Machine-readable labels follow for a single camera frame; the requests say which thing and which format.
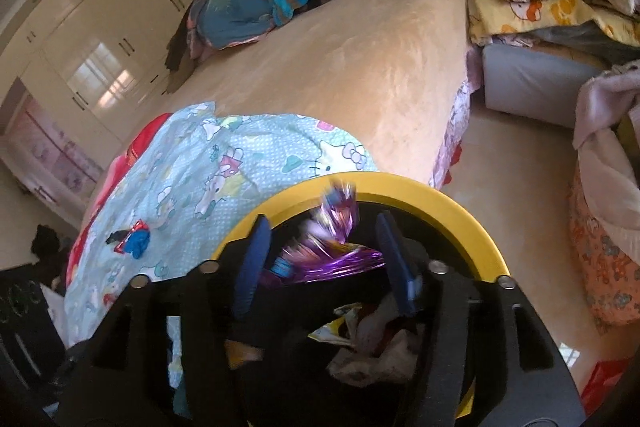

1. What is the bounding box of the pink drawer cabinet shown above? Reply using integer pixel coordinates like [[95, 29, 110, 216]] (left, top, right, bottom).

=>
[[0, 92, 106, 212]]

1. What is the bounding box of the dark olive clothing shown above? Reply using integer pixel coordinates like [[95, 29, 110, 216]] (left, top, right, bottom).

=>
[[165, 22, 201, 95]]

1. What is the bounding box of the grey folded cloth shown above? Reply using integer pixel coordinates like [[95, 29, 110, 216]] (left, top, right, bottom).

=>
[[530, 24, 640, 68]]

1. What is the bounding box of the red plastic bag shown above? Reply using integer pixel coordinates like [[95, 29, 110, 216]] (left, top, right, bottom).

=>
[[580, 359, 631, 413]]

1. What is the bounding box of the floral bed skirt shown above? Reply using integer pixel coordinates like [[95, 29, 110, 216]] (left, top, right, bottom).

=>
[[430, 77, 476, 188]]

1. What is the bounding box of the dark cloth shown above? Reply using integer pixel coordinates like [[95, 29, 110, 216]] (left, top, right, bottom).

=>
[[30, 224, 71, 268]]

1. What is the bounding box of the pale pink cloth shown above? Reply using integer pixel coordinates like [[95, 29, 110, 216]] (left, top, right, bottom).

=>
[[572, 59, 640, 253]]

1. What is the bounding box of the red and blue snack wrapper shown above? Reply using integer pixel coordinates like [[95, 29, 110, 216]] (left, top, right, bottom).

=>
[[114, 219, 152, 258]]

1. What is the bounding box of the cream wardrobe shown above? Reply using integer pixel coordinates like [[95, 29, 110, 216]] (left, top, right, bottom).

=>
[[0, 0, 206, 152]]

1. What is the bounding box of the yellow cartoon blanket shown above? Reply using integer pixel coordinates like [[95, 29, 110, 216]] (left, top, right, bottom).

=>
[[467, 0, 640, 48]]

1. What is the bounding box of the cat print blanket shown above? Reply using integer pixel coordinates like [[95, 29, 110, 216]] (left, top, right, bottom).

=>
[[62, 102, 381, 408]]

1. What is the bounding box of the teal floral cloth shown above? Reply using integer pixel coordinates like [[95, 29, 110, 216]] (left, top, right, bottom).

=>
[[185, 0, 281, 58]]

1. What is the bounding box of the grey box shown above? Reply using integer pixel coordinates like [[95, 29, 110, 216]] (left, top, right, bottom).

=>
[[480, 42, 608, 130]]

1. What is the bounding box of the bed with beige cover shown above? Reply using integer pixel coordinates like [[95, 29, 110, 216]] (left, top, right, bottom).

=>
[[80, 0, 473, 228]]

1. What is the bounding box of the yellow and white wrapper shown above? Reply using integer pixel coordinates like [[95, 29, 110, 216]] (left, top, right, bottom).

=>
[[307, 304, 363, 348]]

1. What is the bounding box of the purple foil wrapper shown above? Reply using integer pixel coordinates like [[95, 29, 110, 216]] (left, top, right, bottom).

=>
[[260, 177, 386, 290]]

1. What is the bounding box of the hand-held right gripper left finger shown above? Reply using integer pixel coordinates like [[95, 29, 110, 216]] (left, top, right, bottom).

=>
[[52, 214, 273, 427]]

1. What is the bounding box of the yellow rimmed bin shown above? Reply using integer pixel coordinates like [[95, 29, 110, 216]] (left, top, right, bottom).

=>
[[210, 172, 511, 427]]

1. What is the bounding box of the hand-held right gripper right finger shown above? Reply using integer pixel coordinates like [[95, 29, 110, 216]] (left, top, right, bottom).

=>
[[375, 211, 586, 427]]

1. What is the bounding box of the orange printed cloth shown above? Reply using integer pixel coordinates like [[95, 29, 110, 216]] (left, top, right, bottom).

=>
[[567, 162, 640, 333]]

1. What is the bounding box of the white plastic bag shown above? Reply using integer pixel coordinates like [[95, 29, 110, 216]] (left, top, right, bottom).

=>
[[327, 292, 426, 388]]

